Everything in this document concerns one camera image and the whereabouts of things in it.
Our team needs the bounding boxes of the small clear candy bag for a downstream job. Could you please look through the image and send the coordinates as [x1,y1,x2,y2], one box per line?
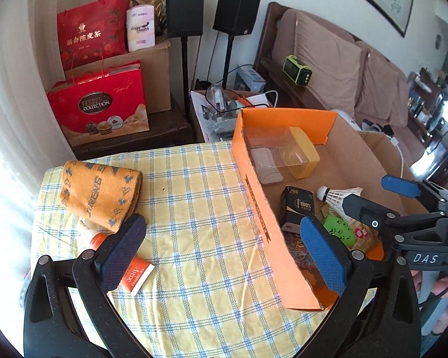
[282,231,315,271]

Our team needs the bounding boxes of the beige sofa cushion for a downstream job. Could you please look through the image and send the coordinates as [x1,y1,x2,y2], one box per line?
[272,9,363,118]
[355,41,409,128]

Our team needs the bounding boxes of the green oval perforated case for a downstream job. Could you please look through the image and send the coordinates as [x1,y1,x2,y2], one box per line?
[323,215,357,248]

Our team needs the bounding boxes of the green black portable device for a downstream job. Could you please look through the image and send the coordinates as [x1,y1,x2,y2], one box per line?
[282,55,312,87]

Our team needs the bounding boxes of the orange cardboard box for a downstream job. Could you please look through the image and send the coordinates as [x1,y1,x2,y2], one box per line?
[231,107,426,310]

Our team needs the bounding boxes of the white feather shuttlecock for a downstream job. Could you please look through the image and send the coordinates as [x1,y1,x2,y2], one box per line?
[316,186,363,214]

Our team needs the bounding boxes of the orange patterned towel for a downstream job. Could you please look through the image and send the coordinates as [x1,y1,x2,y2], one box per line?
[59,161,143,233]

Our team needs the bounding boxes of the right black speaker on stand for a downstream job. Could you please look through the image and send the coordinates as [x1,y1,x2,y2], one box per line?
[213,0,260,89]

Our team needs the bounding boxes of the clear box with yellow lid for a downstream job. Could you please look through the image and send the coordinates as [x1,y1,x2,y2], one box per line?
[243,126,320,185]

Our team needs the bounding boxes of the red tea gift bag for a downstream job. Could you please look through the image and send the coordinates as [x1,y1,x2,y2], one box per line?
[56,0,130,71]

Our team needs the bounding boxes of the large brown carton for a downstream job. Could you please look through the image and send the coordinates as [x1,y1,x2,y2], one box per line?
[65,40,171,115]

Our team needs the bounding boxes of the white sheer curtain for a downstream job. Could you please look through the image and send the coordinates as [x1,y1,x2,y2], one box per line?
[0,0,74,196]

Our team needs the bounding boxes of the yellow blue checkered tablecloth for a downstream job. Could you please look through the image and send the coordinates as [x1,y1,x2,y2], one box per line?
[30,141,378,358]

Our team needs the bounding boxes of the orange white sunscreen tube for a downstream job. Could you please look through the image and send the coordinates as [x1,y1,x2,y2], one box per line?
[76,219,154,297]

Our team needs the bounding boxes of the small black box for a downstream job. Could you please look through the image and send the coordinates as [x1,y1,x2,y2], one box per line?
[278,186,315,234]

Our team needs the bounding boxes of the pink white tissue pack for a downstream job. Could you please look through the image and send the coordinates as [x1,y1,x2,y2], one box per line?
[126,4,155,52]

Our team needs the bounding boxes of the white box of clutter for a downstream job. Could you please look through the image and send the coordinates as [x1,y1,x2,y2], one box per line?
[189,64,279,142]

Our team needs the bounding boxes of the white rounded device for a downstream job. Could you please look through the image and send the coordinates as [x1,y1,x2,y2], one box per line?
[332,109,362,131]

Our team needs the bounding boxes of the red chocolate collection gift bag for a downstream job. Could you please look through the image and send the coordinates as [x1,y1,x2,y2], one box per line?
[47,61,150,147]

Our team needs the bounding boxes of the black speaker on stand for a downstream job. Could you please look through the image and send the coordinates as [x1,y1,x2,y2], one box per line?
[165,0,204,118]
[213,0,260,89]

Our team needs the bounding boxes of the left black speaker on stand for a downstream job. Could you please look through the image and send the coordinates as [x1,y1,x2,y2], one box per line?
[165,0,204,118]

